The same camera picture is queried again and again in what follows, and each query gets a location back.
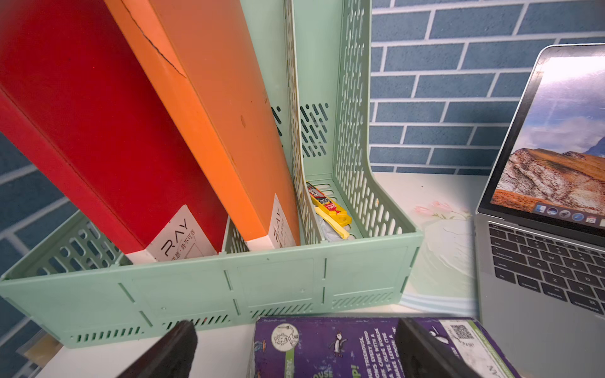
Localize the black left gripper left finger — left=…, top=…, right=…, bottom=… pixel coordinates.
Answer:
left=118, top=321, right=198, bottom=378

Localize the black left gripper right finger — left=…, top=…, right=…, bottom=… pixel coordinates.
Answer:
left=395, top=318, right=480, bottom=378

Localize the silver laptop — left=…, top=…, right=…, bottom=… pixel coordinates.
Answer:
left=474, top=43, right=604, bottom=377

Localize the floral desk mat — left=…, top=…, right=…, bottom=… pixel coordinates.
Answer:
left=374, top=173, right=487, bottom=316

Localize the purple book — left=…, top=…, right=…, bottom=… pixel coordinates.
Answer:
left=247, top=317, right=519, bottom=377

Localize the mint green file organizer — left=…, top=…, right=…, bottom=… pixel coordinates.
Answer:
left=1, top=1, right=423, bottom=348

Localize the yellow utility knife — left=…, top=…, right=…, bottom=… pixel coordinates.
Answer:
left=307, top=182, right=352, bottom=242

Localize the red file folder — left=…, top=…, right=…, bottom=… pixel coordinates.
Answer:
left=1, top=1, right=228, bottom=263

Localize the orange file folder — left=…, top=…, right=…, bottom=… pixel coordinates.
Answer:
left=107, top=1, right=300, bottom=251

